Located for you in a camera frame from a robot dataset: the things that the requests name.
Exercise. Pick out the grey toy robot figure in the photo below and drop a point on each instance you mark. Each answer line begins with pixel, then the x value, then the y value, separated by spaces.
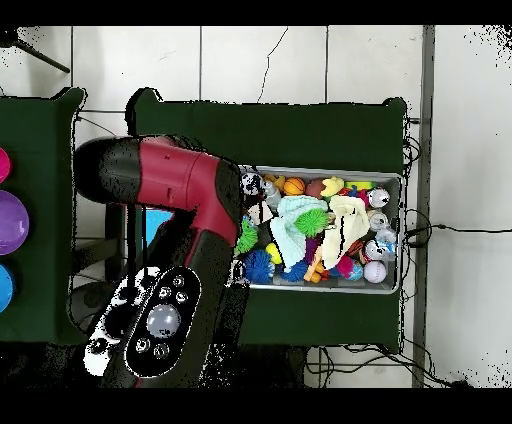
pixel 272 195

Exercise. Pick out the small soccer ball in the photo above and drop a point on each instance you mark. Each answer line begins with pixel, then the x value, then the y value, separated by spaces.
pixel 247 184

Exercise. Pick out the wooden box with three holes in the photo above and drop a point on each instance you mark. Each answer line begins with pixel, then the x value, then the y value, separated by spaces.
pixel 158 220

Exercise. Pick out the black tripod leg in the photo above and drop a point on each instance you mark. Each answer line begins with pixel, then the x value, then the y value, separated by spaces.
pixel 40 58

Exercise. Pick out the small orange basketball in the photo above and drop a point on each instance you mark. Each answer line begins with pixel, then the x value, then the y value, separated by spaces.
pixel 294 186

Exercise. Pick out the small green spiky ball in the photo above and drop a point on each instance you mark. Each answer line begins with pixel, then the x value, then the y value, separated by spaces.
pixel 312 222

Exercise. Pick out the purple bowl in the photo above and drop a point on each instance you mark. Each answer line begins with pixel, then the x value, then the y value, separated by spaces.
pixel 12 224

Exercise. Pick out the shallow clear plastic bin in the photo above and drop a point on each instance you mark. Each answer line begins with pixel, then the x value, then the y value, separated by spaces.
pixel 360 172

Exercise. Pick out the pink bowl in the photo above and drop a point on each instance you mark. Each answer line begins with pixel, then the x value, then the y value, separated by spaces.
pixel 3 166

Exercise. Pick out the grey stand foot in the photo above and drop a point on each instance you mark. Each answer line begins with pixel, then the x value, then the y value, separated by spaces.
pixel 86 296

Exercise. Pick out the cream waffle cloth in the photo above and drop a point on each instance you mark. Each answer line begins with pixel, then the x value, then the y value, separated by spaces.
pixel 354 220

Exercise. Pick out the black upright stand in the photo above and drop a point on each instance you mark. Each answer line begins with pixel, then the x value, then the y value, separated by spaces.
pixel 116 240

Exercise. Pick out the green spiky ball with eyes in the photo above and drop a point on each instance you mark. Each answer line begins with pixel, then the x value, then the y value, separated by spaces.
pixel 247 236

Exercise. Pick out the white baseball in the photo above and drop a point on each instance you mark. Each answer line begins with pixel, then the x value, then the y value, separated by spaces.
pixel 375 272

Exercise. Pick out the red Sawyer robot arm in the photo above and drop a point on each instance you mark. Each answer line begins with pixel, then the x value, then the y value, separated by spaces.
pixel 168 176

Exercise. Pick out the light blue cloth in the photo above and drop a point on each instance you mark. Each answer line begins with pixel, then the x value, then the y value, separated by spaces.
pixel 288 236

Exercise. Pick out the dark green side table cloth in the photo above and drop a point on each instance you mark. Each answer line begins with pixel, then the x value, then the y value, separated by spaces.
pixel 36 132

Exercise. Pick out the blue spiky ball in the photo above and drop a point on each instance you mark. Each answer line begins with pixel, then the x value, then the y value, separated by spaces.
pixel 259 267

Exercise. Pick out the blue bowl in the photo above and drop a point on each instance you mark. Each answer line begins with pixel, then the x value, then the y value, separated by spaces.
pixel 4 288

